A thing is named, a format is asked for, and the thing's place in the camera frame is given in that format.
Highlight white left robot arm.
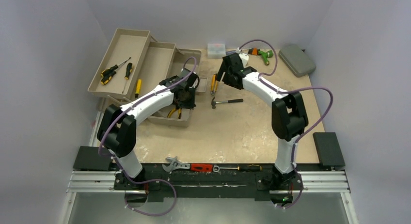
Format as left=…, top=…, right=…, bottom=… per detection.
left=97, top=74, right=199, bottom=190

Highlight clear plastic screw box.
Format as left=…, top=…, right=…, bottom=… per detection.
left=207, top=43, right=226, bottom=59

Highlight yellow black screwdriver large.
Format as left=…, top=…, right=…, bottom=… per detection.
left=100, top=57, right=131, bottom=85

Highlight yellow black screwdriver slim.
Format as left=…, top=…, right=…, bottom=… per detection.
left=122, top=63, right=133, bottom=94

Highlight black orange screwdriver on base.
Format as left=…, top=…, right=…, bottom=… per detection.
left=220, top=164, right=262, bottom=172

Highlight black left corner block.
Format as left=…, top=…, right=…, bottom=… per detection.
left=73, top=146, right=112, bottom=171

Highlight black right corner block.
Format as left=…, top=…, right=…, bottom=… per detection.
left=313, top=132, right=346, bottom=171

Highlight beige plastic tool box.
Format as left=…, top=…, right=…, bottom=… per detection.
left=88, top=28, right=202, bottom=109

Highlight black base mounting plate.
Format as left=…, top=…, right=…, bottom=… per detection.
left=115, top=163, right=303, bottom=206

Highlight green orange spray nozzle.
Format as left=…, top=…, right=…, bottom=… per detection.
left=248, top=48, right=274, bottom=65

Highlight yellow black pliers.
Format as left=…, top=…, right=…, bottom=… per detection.
left=167, top=107, right=182, bottom=119

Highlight aluminium frame rail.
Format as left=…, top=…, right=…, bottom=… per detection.
left=66, top=171, right=350, bottom=193

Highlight yellow black utility knife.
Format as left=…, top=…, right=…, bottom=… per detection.
left=210, top=73, right=219, bottom=96

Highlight grey sharpening stone block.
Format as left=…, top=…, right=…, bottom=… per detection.
left=279, top=45, right=316, bottom=78

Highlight black corner block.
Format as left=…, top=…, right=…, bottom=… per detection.
left=313, top=132, right=346, bottom=171
left=73, top=146, right=112, bottom=171

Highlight red handled adjustable wrench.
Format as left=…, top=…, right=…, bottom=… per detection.
left=162, top=157, right=220, bottom=172

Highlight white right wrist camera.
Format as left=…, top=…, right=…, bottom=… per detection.
left=236, top=48, right=249, bottom=68

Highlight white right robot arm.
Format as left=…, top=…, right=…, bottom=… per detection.
left=216, top=53, right=308, bottom=190

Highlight small black handled hammer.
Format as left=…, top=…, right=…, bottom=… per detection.
left=211, top=97, right=244, bottom=109

